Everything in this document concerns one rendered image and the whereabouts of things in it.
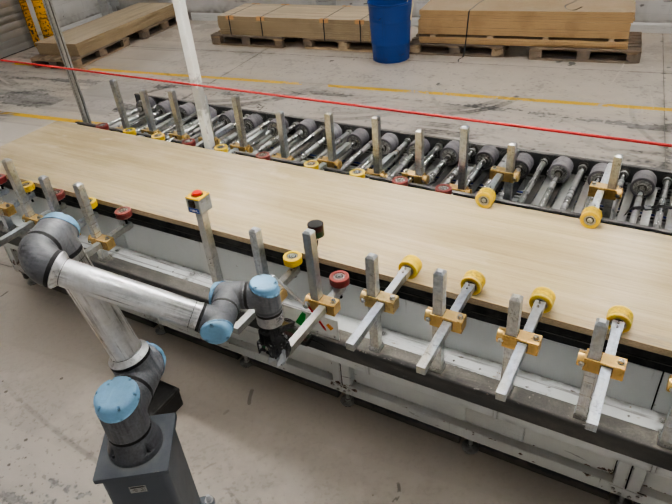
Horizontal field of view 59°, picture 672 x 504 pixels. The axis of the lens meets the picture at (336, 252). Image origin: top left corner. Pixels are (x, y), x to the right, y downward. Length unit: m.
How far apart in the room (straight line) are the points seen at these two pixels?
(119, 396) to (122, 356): 0.15
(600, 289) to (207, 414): 1.93
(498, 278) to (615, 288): 0.41
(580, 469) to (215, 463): 1.58
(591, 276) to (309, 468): 1.47
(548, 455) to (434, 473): 0.49
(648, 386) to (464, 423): 0.84
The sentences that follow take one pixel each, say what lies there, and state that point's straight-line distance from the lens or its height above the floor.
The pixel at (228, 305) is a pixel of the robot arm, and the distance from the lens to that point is 1.86.
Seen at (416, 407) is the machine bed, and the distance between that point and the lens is 2.83.
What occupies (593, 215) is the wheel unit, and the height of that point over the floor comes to 0.97.
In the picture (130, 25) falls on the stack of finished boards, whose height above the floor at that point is 0.26.
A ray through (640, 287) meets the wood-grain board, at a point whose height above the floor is 0.90.
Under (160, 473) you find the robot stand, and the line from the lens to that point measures 2.25.
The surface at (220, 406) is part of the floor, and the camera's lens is 3.19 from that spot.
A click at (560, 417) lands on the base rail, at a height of 0.70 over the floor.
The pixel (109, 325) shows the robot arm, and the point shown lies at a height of 1.05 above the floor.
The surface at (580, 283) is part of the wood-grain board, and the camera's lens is 2.39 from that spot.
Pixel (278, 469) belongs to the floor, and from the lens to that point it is 2.88.
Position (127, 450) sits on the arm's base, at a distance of 2.25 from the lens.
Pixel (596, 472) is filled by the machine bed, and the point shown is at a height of 0.17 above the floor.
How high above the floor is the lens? 2.31
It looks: 34 degrees down
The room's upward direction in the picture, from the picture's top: 5 degrees counter-clockwise
